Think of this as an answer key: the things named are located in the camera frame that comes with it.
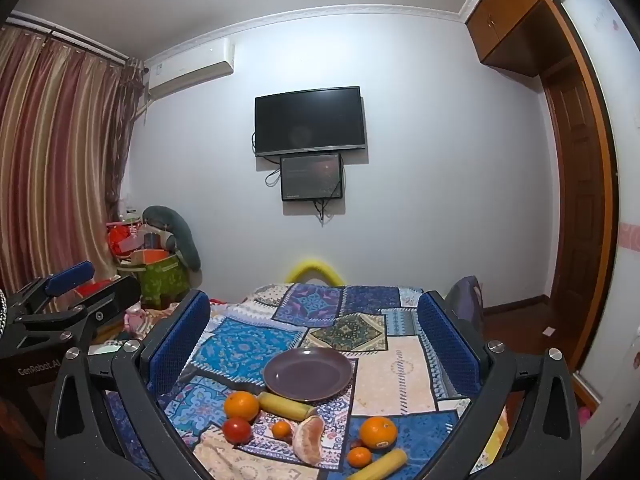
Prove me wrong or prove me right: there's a wooden door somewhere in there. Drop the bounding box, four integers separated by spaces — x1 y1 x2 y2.
540 0 619 376

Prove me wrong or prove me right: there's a red bag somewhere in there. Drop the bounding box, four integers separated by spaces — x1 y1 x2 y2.
106 222 143 261

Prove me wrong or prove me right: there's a red box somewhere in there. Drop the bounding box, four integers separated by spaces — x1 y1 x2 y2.
75 281 108 302

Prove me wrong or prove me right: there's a striped curtain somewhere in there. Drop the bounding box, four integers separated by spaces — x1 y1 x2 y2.
0 25 148 311

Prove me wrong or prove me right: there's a black wall television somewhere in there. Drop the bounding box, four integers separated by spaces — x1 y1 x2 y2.
254 86 368 158

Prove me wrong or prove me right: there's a patchwork printed tablecloth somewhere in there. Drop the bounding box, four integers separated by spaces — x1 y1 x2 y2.
102 282 507 480

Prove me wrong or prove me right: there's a grey chair back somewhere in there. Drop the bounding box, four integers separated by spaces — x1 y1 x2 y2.
444 275 485 333

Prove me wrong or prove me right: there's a red tomato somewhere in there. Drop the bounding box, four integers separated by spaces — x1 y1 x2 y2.
221 417 253 445

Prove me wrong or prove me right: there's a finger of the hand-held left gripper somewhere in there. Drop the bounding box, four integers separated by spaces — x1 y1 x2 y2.
7 260 97 318
0 275 143 357

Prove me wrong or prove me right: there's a small black wall monitor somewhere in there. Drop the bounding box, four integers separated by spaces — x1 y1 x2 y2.
280 152 344 202

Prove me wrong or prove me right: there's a peeled pomelo segment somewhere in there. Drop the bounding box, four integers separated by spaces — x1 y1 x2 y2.
292 415 326 466

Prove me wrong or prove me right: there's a purple plate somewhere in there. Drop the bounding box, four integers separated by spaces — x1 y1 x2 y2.
263 347 354 403

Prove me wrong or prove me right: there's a wooden overhead cabinet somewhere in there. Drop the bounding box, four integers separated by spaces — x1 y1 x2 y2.
465 0 583 78

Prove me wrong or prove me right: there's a white wardrobe sliding door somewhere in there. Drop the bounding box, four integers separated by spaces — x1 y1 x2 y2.
560 0 640 461

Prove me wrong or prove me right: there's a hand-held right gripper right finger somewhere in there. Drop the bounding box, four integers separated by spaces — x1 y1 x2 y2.
416 290 585 480

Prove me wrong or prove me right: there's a pink toy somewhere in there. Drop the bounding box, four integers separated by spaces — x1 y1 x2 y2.
124 307 151 336

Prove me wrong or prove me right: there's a yellow corn cob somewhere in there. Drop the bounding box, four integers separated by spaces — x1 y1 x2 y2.
257 391 319 422
350 448 408 480

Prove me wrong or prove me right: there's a large orange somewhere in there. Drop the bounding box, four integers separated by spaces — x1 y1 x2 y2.
223 391 261 422
359 416 398 450

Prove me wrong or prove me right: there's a curtain rail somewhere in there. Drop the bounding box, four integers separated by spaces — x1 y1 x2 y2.
5 12 146 68

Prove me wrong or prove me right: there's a green storage box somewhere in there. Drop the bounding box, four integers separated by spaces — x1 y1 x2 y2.
135 255 188 311

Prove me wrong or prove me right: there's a white air conditioner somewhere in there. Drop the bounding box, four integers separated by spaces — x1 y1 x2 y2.
143 37 236 103

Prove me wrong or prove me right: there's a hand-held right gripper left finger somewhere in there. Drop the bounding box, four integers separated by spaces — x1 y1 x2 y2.
44 289 221 480

